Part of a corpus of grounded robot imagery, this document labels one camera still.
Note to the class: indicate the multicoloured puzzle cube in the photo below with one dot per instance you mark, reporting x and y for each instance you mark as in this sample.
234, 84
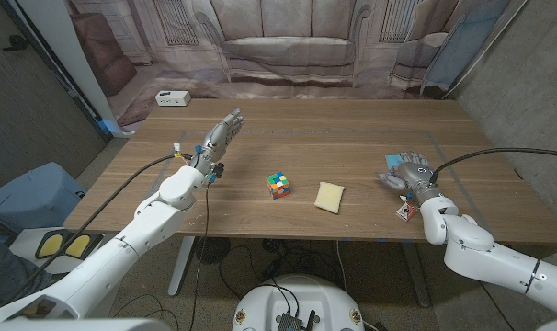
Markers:
278, 186

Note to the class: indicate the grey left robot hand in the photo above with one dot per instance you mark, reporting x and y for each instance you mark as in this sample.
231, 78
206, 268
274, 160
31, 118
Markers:
216, 141

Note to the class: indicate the person in dark jeans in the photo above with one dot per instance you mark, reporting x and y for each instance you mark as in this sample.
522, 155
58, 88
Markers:
3, 271

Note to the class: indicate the red white matchbox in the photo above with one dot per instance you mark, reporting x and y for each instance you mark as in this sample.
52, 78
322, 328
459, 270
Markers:
406, 212

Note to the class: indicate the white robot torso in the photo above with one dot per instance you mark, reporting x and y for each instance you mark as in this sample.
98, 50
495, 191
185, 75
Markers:
264, 299

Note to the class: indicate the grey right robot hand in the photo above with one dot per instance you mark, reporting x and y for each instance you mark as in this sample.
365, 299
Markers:
414, 174

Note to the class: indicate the white power socket box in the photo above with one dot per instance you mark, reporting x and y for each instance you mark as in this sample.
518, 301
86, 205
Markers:
172, 98

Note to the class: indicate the black round floor fan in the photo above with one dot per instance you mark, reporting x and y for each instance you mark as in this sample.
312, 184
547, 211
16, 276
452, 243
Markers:
212, 249

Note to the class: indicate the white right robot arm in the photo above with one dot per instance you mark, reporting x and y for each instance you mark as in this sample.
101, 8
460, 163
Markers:
476, 243

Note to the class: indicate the printed sofa room backdrop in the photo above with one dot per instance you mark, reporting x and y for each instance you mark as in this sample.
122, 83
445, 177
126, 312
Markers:
287, 46

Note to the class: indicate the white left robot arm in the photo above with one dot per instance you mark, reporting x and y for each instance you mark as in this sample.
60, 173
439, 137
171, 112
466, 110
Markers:
154, 220

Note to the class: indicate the white table leg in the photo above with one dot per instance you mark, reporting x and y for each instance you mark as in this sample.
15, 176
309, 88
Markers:
181, 266

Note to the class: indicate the grey table leg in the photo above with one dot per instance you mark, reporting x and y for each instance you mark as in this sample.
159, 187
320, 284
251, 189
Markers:
418, 276

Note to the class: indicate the yellow foot pedal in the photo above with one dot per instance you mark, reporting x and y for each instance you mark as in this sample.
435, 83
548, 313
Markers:
49, 246
78, 246

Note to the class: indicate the yellow sponge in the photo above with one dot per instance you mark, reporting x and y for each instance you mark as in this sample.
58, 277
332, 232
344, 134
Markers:
329, 197

